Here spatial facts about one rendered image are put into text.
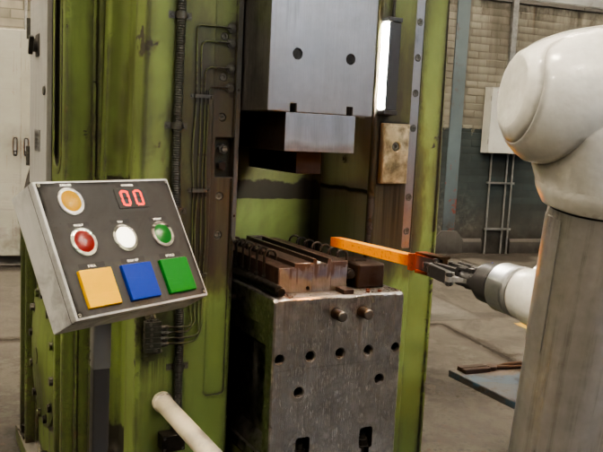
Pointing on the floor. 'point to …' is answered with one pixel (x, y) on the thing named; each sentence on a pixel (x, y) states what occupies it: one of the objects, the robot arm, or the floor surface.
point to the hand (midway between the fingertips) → (431, 264)
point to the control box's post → (100, 387)
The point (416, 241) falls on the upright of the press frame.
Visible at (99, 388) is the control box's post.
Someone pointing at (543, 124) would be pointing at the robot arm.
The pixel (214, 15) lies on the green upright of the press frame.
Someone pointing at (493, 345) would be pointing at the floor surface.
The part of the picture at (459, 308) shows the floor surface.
